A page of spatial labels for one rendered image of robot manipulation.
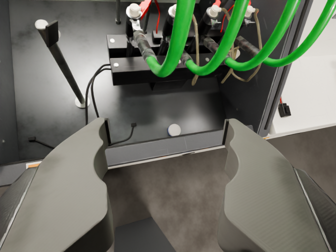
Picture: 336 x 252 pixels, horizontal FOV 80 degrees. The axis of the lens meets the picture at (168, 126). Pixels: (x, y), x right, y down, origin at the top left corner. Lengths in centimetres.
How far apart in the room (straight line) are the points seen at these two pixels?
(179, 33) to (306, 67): 62
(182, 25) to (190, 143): 38
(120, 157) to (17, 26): 51
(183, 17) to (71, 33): 60
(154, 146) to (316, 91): 52
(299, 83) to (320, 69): 11
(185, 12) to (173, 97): 51
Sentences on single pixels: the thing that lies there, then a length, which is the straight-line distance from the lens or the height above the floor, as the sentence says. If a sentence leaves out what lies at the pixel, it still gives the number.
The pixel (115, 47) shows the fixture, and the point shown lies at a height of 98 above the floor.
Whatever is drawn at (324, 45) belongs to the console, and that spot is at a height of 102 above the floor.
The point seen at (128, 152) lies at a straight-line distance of 49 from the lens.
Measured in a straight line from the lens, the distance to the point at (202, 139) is 53.
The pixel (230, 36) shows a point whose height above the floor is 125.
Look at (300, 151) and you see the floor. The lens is 209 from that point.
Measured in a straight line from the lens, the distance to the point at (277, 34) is 32.
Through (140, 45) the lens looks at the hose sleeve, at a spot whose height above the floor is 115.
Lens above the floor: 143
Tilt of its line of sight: 72 degrees down
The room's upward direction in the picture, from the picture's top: 49 degrees clockwise
